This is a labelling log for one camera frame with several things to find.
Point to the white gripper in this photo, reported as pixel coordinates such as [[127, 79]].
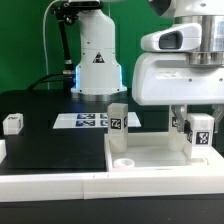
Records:
[[167, 79]]

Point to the white square tabletop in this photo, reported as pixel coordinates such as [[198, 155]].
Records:
[[150, 150]]

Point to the white right fence bar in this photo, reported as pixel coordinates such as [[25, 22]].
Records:
[[218, 158]]

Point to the white fence bar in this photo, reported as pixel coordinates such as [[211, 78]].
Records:
[[218, 158], [157, 182]]

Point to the white sheet with tags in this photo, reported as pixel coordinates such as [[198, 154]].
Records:
[[81, 120]]

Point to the white left fence block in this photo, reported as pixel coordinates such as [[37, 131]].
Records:
[[2, 150]]

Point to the white front fence bar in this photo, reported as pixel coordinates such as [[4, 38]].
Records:
[[157, 182]]

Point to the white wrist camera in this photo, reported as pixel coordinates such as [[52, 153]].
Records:
[[178, 38]]

